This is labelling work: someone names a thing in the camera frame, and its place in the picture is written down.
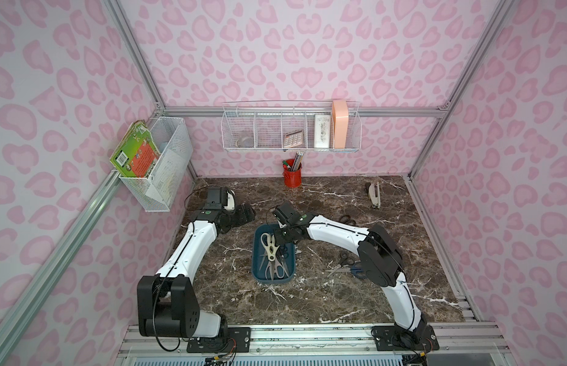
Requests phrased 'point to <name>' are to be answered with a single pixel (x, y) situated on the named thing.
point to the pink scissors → (277, 264)
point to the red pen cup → (293, 179)
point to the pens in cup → (297, 162)
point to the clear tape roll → (245, 142)
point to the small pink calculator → (293, 139)
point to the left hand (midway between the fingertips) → (247, 211)
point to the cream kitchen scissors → (268, 242)
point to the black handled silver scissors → (283, 254)
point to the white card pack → (321, 131)
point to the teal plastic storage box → (260, 261)
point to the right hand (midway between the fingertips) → (276, 238)
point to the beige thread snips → (374, 191)
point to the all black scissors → (346, 219)
